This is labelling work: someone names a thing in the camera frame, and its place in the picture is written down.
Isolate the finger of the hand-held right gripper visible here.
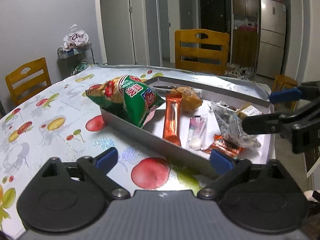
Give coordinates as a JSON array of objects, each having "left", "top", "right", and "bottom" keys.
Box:
[
  {"left": 242, "top": 104, "right": 320, "bottom": 155},
  {"left": 269, "top": 81, "right": 320, "bottom": 105}
]

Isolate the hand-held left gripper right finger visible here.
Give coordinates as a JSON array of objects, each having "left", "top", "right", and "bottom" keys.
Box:
[{"left": 196, "top": 149, "right": 293, "bottom": 201}]

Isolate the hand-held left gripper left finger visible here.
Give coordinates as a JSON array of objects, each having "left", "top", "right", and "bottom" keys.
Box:
[{"left": 31, "top": 147, "right": 132, "bottom": 201}]

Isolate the orange snack packet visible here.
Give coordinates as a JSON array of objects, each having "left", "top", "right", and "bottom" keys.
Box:
[{"left": 201, "top": 134, "right": 246, "bottom": 159}]

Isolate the gold packet beige label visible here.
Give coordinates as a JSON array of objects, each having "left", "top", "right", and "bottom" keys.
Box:
[{"left": 236, "top": 103, "right": 264, "bottom": 121}]

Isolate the clear nut bag blue label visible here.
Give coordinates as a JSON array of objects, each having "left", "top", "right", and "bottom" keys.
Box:
[{"left": 210, "top": 100, "right": 262, "bottom": 151}]

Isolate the grey cardboard box tray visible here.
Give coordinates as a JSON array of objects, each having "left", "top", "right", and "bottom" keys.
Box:
[{"left": 100, "top": 76, "right": 276, "bottom": 181}]

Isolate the slim candy stick packet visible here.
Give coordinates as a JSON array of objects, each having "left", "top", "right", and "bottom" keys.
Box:
[{"left": 186, "top": 116, "right": 209, "bottom": 151}]

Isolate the green chip bag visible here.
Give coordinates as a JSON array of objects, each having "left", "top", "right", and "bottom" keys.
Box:
[{"left": 85, "top": 75, "right": 166, "bottom": 129}]

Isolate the orange wafer bar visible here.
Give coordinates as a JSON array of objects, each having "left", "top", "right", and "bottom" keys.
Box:
[{"left": 162, "top": 92, "right": 183, "bottom": 147}]

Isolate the round wooden stool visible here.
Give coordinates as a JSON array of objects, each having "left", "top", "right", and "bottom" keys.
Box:
[{"left": 272, "top": 74, "right": 298, "bottom": 111}]

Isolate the fruit print tablecloth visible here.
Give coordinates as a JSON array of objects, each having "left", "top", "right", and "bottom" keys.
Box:
[{"left": 0, "top": 63, "right": 272, "bottom": 238}]

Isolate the silver refrigerator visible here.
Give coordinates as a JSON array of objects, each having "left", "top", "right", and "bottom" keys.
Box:
[{"left": 256, "top": 0, "right": 287, "bottom": 79}]

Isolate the dark wooden cabinet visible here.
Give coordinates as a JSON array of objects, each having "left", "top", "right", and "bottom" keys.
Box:
[{"left": 231, "top": 0, "right": 261, "bottom": 69}]

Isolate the green shopping bag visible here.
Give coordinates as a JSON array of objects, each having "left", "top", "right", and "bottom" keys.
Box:
[{"left": 72, "top": 61, "right": 91, "bottom": 75}]

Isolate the yellow wooden chair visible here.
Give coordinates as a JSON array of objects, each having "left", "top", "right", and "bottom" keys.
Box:
[
  {"left": 174, "top": 29, "right": 231, "bottom": 76},
  {"left": 5, "top": 57, "right": 52, "bottom": 107}
]

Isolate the glass shelf cart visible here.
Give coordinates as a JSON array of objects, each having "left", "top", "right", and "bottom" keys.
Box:
[{"left": 57, "top": 41, "right": 96, "bottom": 78}]

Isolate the dark entrance door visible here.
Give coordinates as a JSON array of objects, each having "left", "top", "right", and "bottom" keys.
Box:
[{"left": 197, "top": 0, "right": 232, "bottom": 34}]

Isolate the white plastic bag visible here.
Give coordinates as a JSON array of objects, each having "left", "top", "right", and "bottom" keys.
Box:
[{"left": 62, "top": 24, "right": 91, "bottom": 50}]

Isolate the white door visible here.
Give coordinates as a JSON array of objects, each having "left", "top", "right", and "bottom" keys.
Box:
[{"left": 99, "top": 0, "right": 151, "bottom": 66}]

